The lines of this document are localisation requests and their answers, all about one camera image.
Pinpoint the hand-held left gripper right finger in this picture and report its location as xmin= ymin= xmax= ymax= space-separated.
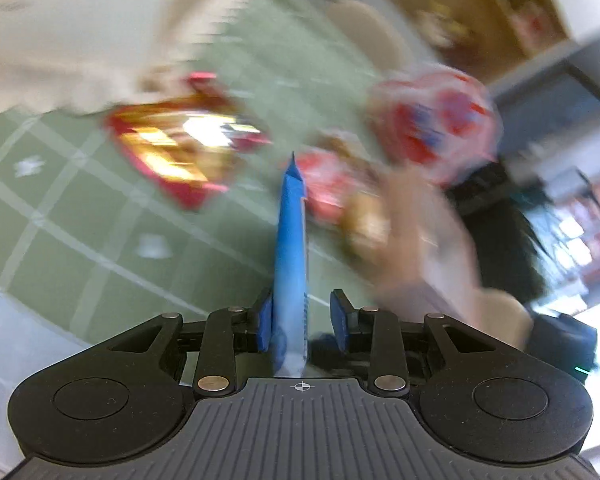
xmin=330 ymin=288 xmax=496 ymax=395

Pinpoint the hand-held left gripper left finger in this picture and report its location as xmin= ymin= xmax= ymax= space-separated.
xmin=107 ymin=288 xmax=274 ymax=397

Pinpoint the blue snack packet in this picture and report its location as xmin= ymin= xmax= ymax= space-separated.
xmin=271 ymin=151 xmax=311 ymax=378

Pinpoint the clear biscuit packet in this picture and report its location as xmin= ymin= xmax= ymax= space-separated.
xmin=344 ymin=189 xmax=392 ymax=257

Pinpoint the pink cardboard box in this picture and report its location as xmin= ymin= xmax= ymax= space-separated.
xmin=370 ymin=167 xmax=486 ymax=321

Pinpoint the red white snack packet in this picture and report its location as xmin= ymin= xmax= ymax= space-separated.
xmin=284 ymin=149 xmax=381 ymax=227

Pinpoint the red gold snack packet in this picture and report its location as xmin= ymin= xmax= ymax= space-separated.
xmin=105 ymin=72 xmax=273 ymax=211

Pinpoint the green checked tablecloth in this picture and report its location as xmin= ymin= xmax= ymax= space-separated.
xmin=0 ymin=0 xmax=431 ymax=348

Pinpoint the white red cartoon bag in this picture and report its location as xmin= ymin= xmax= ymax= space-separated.
xmin=366 ymin=65 xmax=503 ymax=188

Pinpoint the pale blue checked tablecloth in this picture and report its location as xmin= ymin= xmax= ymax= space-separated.
xmin=0 ymin=275 xmax=146 ymax=466

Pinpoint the cream illustrated cloth bag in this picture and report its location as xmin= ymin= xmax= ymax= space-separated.
xmin=0 ymin=0 xmax=261 ymax=118

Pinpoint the wooden shelf with goods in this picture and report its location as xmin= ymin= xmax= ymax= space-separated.
xmin=355 ymin=0 xmax=571 ymax=81

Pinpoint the white printed box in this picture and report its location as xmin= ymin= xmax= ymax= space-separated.
xmin=0 ymin=0 xmax=196 ymax=111

